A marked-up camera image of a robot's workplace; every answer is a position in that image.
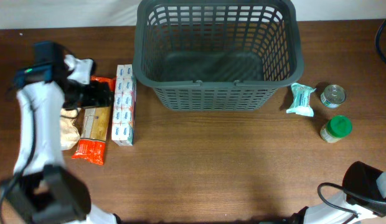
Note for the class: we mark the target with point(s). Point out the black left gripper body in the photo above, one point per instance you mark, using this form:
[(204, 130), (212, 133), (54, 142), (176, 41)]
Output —
[(76, 98)]

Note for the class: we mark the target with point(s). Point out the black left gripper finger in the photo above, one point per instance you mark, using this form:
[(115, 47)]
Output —
[(96, 87), (99, 101)]

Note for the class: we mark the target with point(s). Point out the orange pasta package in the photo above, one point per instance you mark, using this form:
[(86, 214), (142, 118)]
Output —
[(92, 142)]

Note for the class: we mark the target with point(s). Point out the tissue multipack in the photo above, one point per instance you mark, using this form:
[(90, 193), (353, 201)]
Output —
[(122, 130)]

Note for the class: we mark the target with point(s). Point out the beige paper bag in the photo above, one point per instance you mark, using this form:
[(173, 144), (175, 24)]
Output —
[(69, 134)]

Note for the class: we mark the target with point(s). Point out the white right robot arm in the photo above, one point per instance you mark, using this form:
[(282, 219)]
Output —
[(208, 166)]

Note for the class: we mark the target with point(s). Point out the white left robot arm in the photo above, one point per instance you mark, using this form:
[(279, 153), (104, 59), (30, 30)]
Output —
[(41, 189)]

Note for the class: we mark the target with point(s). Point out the grey plastic laundry basket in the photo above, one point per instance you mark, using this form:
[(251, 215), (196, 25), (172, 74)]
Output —
[(220, 55)]

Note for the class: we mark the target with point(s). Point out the light green wrapped packet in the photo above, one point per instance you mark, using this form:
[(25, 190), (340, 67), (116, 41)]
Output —
[(301, 100)]

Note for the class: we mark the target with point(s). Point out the silver tin can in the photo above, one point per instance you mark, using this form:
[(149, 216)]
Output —
[(333, 96)]

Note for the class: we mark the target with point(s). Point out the green lidded glass jar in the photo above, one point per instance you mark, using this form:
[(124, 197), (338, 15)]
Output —
[(336, 129)]

